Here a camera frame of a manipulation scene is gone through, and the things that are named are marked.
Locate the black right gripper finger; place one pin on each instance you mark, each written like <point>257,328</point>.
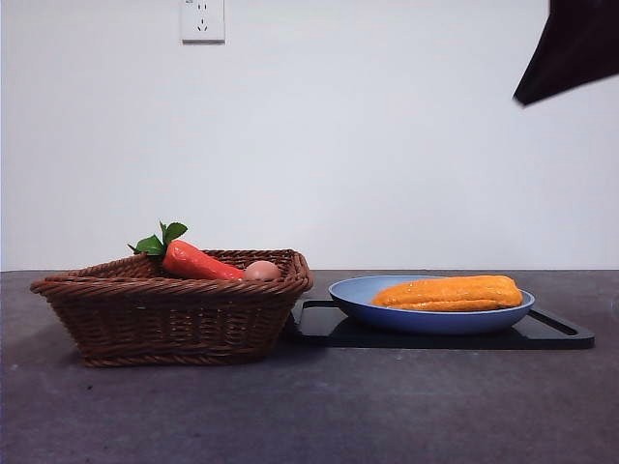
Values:
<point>575,48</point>

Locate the orange-yellow corn cob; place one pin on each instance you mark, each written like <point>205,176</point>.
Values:
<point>450,294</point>

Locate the blue round plate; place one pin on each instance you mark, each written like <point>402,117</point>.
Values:
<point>425,323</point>

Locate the brown wicker basket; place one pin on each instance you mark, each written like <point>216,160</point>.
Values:
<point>169,324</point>

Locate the black rectangular board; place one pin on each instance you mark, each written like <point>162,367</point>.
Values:
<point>319,333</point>

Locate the pale brown egg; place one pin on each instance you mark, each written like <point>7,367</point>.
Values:
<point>262,270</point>

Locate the orange carrot with green leaves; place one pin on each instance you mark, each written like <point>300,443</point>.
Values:
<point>193,258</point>

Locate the white wall socket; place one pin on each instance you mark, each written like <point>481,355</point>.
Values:
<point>203,21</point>

